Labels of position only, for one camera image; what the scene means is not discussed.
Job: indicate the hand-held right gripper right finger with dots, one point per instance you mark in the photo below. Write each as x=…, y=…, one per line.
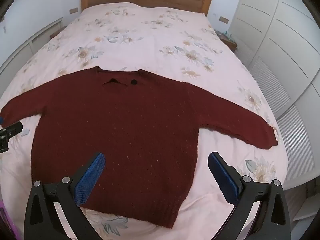
x=223, y=177

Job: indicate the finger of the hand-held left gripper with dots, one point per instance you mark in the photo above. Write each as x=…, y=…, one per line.
x=11, y=128

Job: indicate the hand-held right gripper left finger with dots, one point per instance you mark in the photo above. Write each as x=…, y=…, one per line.
x=90, y=177

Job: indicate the dark red knitted sweater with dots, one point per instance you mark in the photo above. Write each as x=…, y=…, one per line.
x=125, y=130

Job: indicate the purple object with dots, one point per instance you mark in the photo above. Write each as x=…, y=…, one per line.
x=2, y=205

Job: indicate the white low cabinet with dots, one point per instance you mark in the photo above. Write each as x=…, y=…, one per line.
x=30, y=42

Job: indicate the wooden nightstand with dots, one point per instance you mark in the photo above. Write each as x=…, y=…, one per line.
x=229, y=42
x=56, y=33

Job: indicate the pink floral bed blanket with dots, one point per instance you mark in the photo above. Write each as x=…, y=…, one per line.
x=150, y=42

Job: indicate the white wardrobe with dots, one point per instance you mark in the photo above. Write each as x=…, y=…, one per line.
x=275, y=30

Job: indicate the wall socket plate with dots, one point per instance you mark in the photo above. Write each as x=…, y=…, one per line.
x=73, y=10
x=224, y=19

